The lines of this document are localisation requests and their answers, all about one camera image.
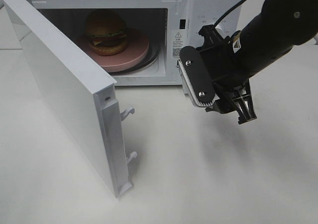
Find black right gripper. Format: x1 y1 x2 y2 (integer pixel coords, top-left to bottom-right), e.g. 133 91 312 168
197 24 256 124

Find pink round plate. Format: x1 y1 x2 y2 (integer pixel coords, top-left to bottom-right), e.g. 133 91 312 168
76 28 150 73

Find burger with lettuce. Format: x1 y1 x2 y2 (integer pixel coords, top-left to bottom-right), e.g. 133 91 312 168
84 9 128 56

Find white microwave door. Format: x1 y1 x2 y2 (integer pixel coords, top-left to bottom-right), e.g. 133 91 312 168
4 0 137 197

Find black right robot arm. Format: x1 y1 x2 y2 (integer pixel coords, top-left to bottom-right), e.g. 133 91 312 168
199 0 318 124

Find upper white microwave knob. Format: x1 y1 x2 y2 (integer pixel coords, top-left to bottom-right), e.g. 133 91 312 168
213 23 225 37

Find white microwave oven body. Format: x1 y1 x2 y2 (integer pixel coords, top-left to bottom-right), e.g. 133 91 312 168
27 0 239 86

